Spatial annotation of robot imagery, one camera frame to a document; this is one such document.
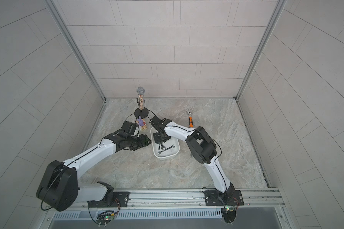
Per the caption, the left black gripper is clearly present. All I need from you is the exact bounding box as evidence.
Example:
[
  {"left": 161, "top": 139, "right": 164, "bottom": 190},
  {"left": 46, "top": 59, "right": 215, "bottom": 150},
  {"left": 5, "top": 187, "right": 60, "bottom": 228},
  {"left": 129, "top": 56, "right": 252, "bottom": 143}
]
[{"left": 127, "top": 134, "right": 153, "bottom": 150}]

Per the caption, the white storage box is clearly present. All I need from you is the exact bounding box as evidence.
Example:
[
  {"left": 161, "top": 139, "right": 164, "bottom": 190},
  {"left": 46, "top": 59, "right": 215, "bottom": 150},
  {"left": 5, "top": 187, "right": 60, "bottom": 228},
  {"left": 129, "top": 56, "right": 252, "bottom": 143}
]
[{"left": 150, "top": 127, "right": 180, "bottom": 160}]

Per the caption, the orange handled adjustable wrench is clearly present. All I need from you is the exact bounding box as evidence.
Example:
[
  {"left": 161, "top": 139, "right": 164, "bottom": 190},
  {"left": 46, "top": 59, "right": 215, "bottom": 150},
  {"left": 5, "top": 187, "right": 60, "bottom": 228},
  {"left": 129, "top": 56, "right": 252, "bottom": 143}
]
[{"left": 186, "top": 109, "right": 194, "bottom": 128}]

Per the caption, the small silver wrench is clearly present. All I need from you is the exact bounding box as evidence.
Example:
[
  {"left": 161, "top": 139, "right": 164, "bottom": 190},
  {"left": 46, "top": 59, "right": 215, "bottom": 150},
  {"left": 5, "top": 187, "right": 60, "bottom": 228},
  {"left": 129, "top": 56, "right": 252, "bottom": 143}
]
[{"left": 158, "top": 143, "right": 166, "bottom": 150}]

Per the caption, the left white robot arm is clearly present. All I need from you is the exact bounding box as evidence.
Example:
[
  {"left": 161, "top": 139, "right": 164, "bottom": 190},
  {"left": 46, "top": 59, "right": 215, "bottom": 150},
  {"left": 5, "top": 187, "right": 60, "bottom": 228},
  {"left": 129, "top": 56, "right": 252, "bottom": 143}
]
[{"left": 36, "top": 134, "right": 151, "bottom": 211}]

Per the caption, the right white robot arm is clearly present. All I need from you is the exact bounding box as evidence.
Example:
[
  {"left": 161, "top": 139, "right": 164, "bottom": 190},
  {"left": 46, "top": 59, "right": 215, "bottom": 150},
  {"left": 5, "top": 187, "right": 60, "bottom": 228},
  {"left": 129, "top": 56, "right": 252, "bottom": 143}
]
[{"left": 150, "top": 119, "right": 235, "bottom": 201}]

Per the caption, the silver wrench lying in box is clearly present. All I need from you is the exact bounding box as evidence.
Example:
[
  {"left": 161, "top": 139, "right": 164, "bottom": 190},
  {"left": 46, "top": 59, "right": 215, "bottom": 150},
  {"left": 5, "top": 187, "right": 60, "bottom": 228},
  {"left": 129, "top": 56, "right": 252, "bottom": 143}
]
[{"left": 158, "top": 145, "right": 175, "bottom": 155}]

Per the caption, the purple toy on wooden block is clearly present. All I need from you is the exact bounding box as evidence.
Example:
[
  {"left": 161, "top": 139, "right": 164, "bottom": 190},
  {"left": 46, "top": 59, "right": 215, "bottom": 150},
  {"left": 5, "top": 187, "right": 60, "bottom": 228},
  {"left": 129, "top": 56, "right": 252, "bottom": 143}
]
[{"left": 136, "top": 116, "right": 147, "bottom": 130}]

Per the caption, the left green circuit board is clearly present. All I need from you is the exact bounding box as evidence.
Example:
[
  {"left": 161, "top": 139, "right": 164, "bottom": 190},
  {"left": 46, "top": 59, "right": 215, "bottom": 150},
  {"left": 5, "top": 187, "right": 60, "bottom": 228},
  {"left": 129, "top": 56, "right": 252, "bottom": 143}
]
[{"left": 97, "top": 210, "right": 115, "bottom": 227}]

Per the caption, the green circuit board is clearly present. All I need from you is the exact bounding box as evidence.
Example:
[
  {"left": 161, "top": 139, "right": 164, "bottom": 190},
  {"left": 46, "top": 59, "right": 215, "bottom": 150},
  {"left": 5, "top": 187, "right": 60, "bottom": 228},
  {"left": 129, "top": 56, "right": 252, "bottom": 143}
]
[
  {"left": 97, "top": 210, "right": 115, "bottom": 227},
  {"left": 221, "top": 208, "right": 237, "bottom": 224}
]

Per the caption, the right green circuit board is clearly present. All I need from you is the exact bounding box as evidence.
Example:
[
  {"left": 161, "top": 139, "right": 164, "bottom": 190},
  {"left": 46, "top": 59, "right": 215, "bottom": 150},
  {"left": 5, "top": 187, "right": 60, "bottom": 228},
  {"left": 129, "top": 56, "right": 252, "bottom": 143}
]
[{"left": 221, "top": 208, "right": 237, "bottom": 224}]

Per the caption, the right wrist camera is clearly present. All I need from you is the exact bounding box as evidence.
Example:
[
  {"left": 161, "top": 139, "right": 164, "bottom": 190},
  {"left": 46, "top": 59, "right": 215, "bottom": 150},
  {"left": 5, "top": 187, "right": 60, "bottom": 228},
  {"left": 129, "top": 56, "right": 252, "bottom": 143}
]
[{"left": 150, "top": 116, "right": 172, "bottom": 132}]

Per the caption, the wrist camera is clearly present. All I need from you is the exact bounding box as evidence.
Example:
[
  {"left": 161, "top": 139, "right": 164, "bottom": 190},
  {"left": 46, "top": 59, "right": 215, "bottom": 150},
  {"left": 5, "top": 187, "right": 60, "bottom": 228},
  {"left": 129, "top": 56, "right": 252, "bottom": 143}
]
[
  {"left": 118, "top": 121, "right": 139, "bottom": 138},
  {"left": 150, "top": 116, "right": 172, "bottom": 132}
]

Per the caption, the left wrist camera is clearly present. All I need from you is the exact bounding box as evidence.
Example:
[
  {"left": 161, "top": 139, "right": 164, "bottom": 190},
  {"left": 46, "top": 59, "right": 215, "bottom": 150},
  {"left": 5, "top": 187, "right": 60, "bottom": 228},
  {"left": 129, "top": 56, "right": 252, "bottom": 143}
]
[{"left": 118, "top": 121, "right": 139, "bottom": 138}]

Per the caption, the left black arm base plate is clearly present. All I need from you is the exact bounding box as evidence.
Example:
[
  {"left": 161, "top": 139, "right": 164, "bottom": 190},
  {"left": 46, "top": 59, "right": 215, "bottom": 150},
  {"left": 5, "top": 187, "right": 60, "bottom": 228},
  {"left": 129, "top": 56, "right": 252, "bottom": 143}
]
[{"left": 88, "top": 191, "right": 130, "bottom": 208}]

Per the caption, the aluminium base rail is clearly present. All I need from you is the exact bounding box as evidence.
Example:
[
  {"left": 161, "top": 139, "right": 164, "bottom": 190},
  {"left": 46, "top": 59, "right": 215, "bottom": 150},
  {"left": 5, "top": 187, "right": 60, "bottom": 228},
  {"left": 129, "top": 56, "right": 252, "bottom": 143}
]
[{"left": 45, "top": 188, "right": 285, "bottom": 221}]

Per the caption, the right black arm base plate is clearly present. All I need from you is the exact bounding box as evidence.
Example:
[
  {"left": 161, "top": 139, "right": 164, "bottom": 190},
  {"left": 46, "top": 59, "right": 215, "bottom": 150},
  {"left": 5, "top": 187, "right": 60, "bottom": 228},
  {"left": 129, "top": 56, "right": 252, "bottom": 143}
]
[{"left": 203, "top": 190, "right": 244, "bottom": 207}]

